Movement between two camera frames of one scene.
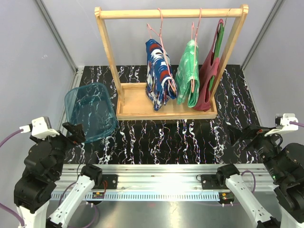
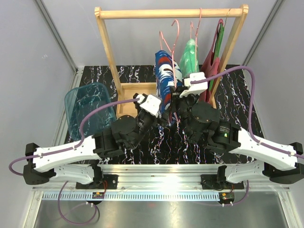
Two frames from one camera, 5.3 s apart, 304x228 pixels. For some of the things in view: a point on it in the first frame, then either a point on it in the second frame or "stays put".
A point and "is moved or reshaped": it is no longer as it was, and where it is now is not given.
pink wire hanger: [195, 35] stays put
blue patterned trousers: [161, 86] is moved or reshaped
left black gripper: [77, 133] → [159, 121]
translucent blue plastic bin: [90, 105] stays put
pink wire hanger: [150, 28] → [172, 49]
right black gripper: [237, 134] → [176, 100]
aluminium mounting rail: [159, 182] stays put
